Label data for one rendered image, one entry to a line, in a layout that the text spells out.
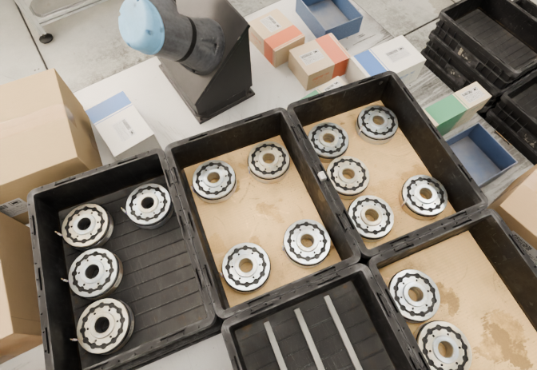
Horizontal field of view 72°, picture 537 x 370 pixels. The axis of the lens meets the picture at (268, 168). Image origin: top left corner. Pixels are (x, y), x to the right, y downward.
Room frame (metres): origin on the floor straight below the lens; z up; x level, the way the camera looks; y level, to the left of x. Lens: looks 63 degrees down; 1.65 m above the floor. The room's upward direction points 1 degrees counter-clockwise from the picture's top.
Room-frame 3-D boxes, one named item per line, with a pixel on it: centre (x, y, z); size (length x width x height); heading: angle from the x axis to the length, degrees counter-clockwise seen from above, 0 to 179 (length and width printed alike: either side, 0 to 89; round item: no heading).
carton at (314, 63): (0.85, -0.17, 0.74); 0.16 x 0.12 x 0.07; 117
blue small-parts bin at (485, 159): (0.48, -0.55, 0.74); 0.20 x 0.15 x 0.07; 118
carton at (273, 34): (0.96, -0.03, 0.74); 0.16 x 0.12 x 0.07; 34
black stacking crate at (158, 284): (0.19, 0.31, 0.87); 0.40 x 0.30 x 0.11; 21
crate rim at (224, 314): (0.30, 0.03, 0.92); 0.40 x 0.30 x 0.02; 21
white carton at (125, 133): (0.60, 0.42, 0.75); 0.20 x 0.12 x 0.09; 36
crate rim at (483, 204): (0.41, -0.25, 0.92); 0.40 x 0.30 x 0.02; 21
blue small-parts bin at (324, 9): (1.08, -0.22, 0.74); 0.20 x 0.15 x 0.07; 26
